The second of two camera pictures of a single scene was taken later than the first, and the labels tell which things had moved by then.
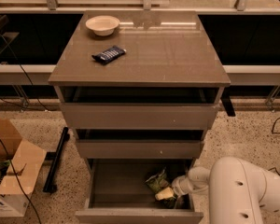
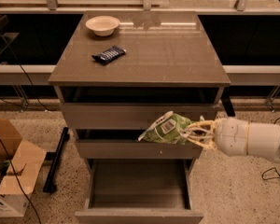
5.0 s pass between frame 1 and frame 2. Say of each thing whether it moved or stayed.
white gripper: moved
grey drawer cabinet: stayed
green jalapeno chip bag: moved
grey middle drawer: stayed
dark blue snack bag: stayed
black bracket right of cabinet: stayed
